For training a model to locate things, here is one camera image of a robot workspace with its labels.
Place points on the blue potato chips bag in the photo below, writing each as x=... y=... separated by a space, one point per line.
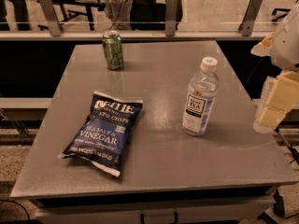
x=105 y=133

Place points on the metal railing bracket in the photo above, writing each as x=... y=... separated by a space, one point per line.
x=54 y=25
x=246 y=26
x=170 y=17

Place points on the left metal railing bracket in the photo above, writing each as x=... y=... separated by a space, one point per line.
x=54 y=25

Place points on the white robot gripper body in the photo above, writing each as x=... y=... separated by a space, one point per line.
x=288 y=48

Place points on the right metal railing bracket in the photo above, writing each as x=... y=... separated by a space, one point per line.
x=246 y=26

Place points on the person in dark trousers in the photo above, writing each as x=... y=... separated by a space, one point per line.
x=20 y=13

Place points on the black tripod leg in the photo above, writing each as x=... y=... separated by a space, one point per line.
x=293 y=151

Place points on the person in light trousers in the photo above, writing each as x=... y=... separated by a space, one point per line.
x=118 y=11

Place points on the clear plastic water bottle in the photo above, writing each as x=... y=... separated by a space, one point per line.
x=202 y=90

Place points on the green soda can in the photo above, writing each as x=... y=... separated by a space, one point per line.
x=112 y=47

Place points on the middle metal railing bracket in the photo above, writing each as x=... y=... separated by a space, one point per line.
x=170 y=17

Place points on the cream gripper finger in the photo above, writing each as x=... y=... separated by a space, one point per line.
x=263 y=48
x=279 y=96

